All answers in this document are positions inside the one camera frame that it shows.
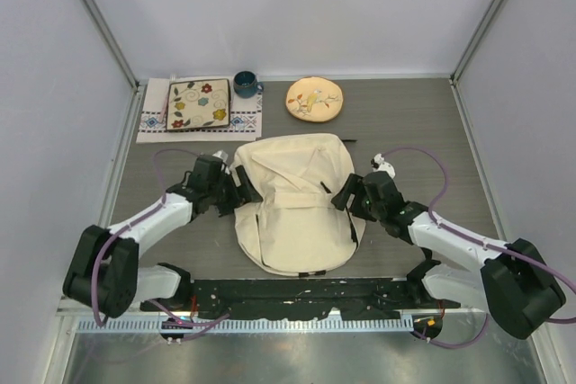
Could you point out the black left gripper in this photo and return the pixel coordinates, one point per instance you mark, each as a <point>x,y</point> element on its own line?
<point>241,195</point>

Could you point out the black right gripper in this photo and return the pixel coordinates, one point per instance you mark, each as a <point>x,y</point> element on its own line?
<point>354,185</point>

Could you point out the cream canvas backpack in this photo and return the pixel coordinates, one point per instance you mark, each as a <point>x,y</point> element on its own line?
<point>295,229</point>

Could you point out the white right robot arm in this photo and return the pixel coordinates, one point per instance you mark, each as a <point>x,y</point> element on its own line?
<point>509,281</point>

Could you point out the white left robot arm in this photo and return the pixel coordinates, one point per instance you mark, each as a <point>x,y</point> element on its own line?
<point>105,273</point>

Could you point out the white embroidered placemat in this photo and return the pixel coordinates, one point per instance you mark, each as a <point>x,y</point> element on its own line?
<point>245,117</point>

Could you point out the round bird ceramic plate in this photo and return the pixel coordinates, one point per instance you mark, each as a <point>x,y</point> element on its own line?
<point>314,99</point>

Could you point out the square floral ceramic plate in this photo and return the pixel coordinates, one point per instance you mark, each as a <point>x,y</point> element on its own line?
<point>198,104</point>

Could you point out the dark blue ceramic mug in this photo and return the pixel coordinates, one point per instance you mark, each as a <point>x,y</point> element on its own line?
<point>246,84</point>

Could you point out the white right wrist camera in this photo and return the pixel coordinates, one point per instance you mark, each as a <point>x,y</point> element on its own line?
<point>380,164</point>

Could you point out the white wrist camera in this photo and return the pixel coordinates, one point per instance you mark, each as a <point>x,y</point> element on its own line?
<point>222,155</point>
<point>380,164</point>

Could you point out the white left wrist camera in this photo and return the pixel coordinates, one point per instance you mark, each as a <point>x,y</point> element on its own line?
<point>222,155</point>

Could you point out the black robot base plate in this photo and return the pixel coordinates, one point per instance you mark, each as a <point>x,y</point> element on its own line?
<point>303,299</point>

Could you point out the white slotted cable duct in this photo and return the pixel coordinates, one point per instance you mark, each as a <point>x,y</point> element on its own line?
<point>331,324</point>

